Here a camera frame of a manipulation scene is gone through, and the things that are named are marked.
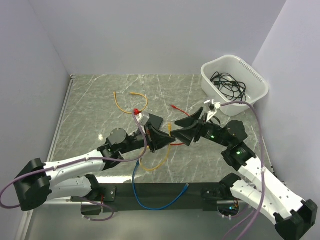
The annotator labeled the black cable bundle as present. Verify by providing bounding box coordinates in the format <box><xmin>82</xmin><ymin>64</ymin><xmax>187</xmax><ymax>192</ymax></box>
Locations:
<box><xmin>209</xmin><ymin>71</ymin><xmax>248</xmax><ymax>105</ymax></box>

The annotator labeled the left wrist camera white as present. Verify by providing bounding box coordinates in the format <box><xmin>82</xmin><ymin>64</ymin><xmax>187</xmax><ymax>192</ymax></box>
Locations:
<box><xmin>133</xmin><ymin>108</ymin><xmax>150</xmax><ymax>126</ymax></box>

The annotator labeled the blue ethernet cable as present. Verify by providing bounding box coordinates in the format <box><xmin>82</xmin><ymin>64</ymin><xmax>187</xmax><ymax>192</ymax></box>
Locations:
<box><xmin>131</xmin><ymin>159</ymin><xmax>190</xmax><ymax>210</ymax></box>

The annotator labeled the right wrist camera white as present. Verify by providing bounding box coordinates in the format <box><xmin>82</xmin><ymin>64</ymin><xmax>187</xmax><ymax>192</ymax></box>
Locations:
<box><xmin>203</xmin><ymin>99</ymin><xmax>221</xmax><ymax>123</ymax></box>

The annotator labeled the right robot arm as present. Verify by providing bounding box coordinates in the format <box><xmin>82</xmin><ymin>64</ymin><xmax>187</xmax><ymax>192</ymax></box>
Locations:
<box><xmin>170</xmin><ymin>108</ymin><xmax>318</xmax><ymax>240</ymax></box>

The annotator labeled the orange ethernet cable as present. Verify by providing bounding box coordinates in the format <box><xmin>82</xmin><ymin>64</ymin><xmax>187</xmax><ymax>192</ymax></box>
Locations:
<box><xmin>138</xmin><ymin>121</ymin><xmax>173</xmax><ymax>172</ymax></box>
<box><xmin>113</xmin><ymin>91</ymin><xmax>149</xmax><ymax>115</ymax></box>

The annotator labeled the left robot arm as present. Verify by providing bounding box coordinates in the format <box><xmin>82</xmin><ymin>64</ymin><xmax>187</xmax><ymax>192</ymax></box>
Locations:
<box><xmin>13</xmin><ymin>123</ymin><xmax>176</xmax><ymax>211</ymax></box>

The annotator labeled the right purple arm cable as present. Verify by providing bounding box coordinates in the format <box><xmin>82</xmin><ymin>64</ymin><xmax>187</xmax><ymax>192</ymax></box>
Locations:
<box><xmin>217</xmin><ymin>101</ymin><xmax>267</xmax><ymax>240</ymax></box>

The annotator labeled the white plastic basin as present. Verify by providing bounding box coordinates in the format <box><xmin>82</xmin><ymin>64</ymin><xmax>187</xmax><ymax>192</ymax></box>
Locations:
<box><xmin>200</xmin><ymin>55</ymin><xmax>269</xmax><ymax>117</ymax></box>

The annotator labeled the red ethernet cable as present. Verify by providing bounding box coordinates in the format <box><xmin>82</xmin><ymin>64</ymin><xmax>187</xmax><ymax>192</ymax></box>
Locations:
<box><xmin>169</xmin><ymin>104</ymin><xmax>193</xmax><ymax>146</ymax></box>

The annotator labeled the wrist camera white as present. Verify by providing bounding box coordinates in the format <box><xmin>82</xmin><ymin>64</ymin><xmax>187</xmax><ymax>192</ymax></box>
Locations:
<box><xmin>133</xmin><ymin>108</ymin><xmax>150</xmax><ymax>126</ymax></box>
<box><xmin>203</xmin><ymin>99</ymin><xmax>221</xmax><ymax>123</ymax></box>

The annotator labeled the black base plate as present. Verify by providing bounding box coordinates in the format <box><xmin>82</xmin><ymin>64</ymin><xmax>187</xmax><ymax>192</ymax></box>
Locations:
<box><xmin>70</xmin><ymin>182</ymin><xmax>251</xmax><ymax>216</ymax></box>

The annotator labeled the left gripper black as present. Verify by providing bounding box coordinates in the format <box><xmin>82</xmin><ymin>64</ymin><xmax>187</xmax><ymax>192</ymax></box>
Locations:
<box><xmin>119</xmin><ymin>121</ymin><xmax>176</xmax><ymax>155</ymax></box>

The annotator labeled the black network switch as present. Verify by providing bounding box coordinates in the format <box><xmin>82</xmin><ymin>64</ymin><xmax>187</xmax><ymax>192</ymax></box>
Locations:
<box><xmin>149</xmin><ymin>113</ymin><xmax>164</xmax><ymax>130</ymax></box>

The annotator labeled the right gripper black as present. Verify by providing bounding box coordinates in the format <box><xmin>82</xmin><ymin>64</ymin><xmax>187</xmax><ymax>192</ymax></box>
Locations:
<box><xmin>170</xmin><ymin>106</ymin><xmax>232</xmax><ymax>148</ymax></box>

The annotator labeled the aluminium rail frame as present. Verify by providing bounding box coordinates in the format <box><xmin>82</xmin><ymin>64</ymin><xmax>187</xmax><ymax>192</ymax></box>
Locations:
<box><xmin>15</xmin><ymin>74</ymin><xmax>77</xmax><ymax>240</ymax></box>

